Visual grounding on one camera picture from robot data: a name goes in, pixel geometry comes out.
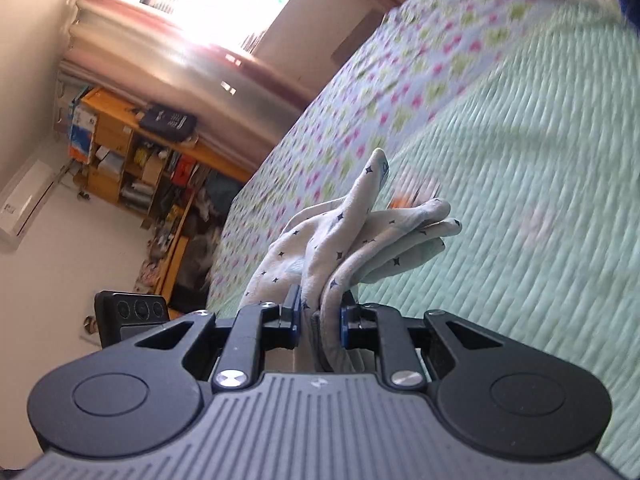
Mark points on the yellow wooden desk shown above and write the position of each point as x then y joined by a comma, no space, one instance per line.
172,255

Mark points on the wooden bookshelf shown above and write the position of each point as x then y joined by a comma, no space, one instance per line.
125,160

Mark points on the white air conditioner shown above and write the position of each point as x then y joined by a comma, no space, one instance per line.
25,205

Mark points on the green quilted bee bedspread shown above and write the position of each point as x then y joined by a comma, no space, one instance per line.
525,160

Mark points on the white printed long-sleeve shirt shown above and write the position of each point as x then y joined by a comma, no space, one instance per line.
340,240

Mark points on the window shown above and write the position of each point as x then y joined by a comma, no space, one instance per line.
210,0

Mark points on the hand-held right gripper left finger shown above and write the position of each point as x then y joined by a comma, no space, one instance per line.
296,317

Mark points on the dark blue bag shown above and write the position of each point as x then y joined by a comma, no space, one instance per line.
167,122

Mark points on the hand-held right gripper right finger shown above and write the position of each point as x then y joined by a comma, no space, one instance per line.
344,327

